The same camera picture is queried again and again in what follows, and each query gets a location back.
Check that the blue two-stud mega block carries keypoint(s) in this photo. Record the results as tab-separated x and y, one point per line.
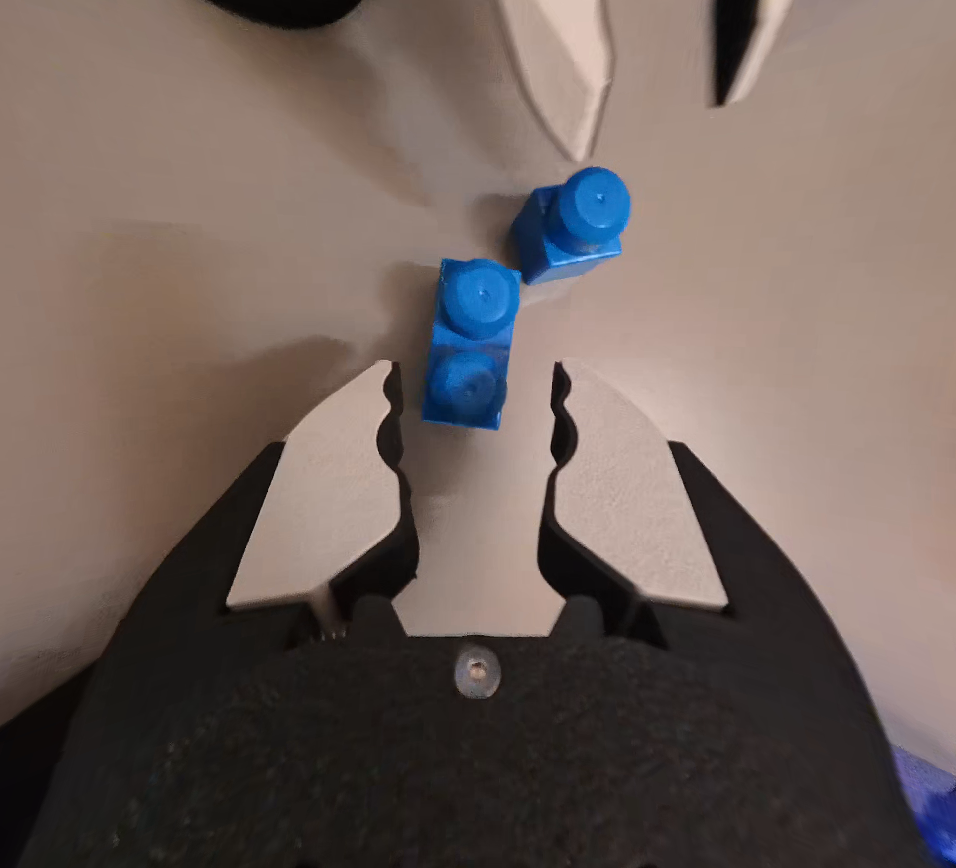
470	330

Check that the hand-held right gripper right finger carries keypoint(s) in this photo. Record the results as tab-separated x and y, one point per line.
635	509

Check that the blue plastic storage bin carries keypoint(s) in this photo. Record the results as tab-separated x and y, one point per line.
933	808

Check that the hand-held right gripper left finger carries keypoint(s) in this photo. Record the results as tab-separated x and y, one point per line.
328	509

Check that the blue one-stud mega block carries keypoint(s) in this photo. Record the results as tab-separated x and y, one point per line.
567	256

